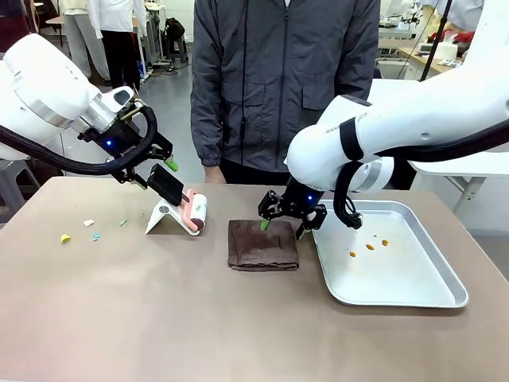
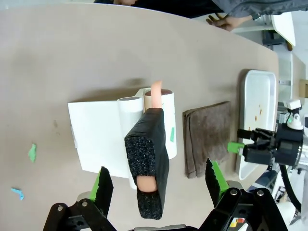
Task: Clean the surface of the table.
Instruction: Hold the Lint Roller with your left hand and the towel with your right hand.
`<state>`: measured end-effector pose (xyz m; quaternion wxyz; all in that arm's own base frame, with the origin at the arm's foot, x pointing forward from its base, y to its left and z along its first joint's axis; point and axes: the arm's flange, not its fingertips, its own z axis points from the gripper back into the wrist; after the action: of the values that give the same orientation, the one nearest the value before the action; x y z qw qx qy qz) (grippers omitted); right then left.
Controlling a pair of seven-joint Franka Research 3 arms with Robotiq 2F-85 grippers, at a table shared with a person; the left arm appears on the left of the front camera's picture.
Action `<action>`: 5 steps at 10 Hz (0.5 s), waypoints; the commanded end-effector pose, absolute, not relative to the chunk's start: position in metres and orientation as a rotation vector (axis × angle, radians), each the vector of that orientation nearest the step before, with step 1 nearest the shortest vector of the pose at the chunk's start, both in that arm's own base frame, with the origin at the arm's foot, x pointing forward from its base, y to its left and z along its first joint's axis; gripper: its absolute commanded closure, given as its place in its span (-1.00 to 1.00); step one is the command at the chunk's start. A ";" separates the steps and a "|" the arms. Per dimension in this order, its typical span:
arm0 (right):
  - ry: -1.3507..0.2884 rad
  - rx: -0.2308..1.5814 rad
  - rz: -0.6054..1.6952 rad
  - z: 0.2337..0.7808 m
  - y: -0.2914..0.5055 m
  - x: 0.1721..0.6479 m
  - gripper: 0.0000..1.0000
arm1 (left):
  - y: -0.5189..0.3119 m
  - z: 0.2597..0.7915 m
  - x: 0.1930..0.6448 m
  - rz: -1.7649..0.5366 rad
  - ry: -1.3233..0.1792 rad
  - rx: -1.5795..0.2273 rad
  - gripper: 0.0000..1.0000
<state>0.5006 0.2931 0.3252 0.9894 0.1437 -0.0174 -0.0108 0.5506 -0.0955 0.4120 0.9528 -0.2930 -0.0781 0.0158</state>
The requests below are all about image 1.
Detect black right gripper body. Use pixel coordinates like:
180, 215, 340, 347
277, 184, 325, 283
279, 177, 323, 219

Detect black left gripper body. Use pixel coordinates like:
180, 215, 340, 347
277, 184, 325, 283
78, 118, 152, 171

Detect brown cloth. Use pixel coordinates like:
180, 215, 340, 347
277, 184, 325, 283
227, 218, 300, 273

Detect pink lint roller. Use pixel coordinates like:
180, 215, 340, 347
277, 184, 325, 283
146, 162, 211, 233

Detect person right forearm gray sleeve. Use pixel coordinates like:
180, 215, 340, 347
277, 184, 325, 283
189, 85, 224, 168

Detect person left forearm gray sleeve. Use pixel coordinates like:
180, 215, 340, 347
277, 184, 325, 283
340, 69, 381, 107

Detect person right hand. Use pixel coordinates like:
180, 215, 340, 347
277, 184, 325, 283
204, 164, 227, 185

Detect black trousers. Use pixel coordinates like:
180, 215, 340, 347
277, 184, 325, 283
220, 157, 291, 186

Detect white folded stand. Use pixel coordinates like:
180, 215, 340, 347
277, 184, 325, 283
145, 198, 202, 237

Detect bystander in black pants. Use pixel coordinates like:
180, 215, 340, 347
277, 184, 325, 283
87, 0, 147, 92

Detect silver metal tray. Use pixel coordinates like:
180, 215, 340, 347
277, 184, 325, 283
312, 200, 469, 309

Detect white rolling rack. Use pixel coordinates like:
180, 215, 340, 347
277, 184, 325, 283
137, 0, 168, 80

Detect bystander in gray pants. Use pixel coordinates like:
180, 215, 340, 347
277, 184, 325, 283
61, 0, 111, 81

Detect black stool with bag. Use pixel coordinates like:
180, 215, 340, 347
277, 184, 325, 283
161, 18, 188, 64

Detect person in grey jacket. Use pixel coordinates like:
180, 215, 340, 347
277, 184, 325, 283
189, 0, 382, 168

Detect bystander in dark red top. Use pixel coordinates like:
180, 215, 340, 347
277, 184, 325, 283
0, 0, 31, 55

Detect wooden workbench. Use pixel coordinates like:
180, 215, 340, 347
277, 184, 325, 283
397, 46, 464, 81

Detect black pole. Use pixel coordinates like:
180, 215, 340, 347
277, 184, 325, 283
420, 0, 454, 84

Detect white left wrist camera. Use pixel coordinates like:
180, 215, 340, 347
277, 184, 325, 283
100, 85, 137, 117

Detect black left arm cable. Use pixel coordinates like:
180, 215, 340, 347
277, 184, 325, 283
0, 105, 160, 177

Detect thin black hanging cord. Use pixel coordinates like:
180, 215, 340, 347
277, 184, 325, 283
239, 0, 250, 134

